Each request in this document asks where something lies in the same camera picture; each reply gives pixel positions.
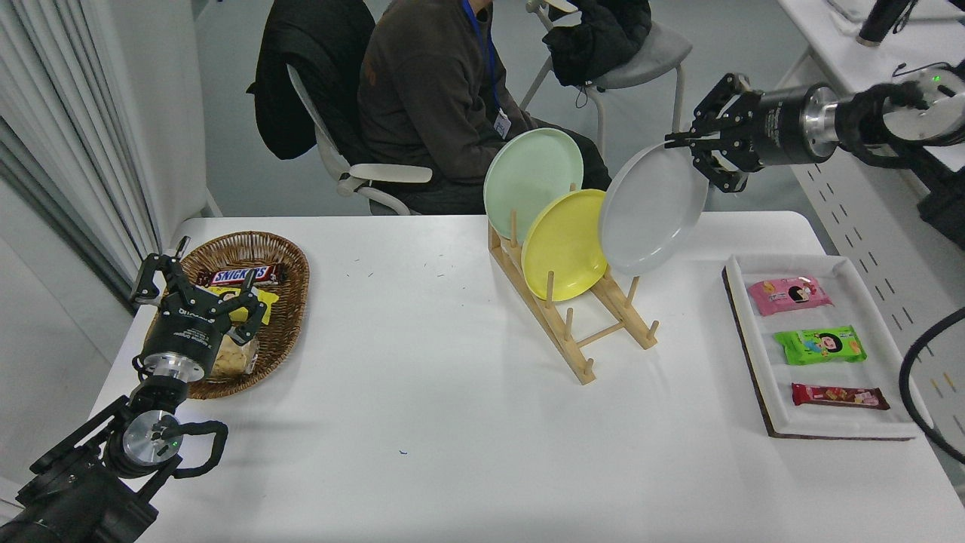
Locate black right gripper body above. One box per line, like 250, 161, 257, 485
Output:
743, 87, 812, 169

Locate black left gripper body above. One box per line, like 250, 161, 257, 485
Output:
140, 300, 231, 372

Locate grey plate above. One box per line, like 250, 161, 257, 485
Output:
599, 142, 709, 277

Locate yellow plate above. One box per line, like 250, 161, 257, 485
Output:
521, 189, 610, 302

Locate pale green plate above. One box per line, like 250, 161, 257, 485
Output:
483, 128, 584, 244

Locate wooden plate rack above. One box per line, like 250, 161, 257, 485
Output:
489, 211, 660, 385

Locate yellow snack packet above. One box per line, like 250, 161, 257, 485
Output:
205, 285, 280, 325

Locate Snickers chocolate bar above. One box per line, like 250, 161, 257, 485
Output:
198, 263, 287, 288

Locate clear bag of crackers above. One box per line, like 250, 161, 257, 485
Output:
210, 332, 261, 378

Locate brown wicker basket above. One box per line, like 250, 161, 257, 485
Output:
162, 232, 311, 400

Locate grey seat chair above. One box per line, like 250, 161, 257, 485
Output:
518, 0, 694, 159

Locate white desk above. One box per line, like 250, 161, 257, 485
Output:
701, 0, 965, 499

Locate black padded bag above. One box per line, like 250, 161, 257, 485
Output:
543, 0, 653, 88

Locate pink snack packet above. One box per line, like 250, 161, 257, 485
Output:
747, 276, 834, 318

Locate black flask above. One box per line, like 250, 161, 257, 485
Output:
856, 0, 911, 48

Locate green snack packet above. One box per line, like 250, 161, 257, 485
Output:
774, 326, 868, 367

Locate white office chair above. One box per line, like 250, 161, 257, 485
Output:
286, 64, 434, 216

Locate pale grey curtain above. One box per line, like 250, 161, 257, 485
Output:
0, 0, 163, 302

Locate white rectangular tray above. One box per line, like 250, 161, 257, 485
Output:
724, 253, 924, 440

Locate black jacket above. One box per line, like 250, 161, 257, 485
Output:
246, 0, 376, 161

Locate red snack bar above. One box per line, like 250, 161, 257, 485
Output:
791, 382, 891, 411

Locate seated person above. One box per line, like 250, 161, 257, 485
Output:
357, 0, 613, 216

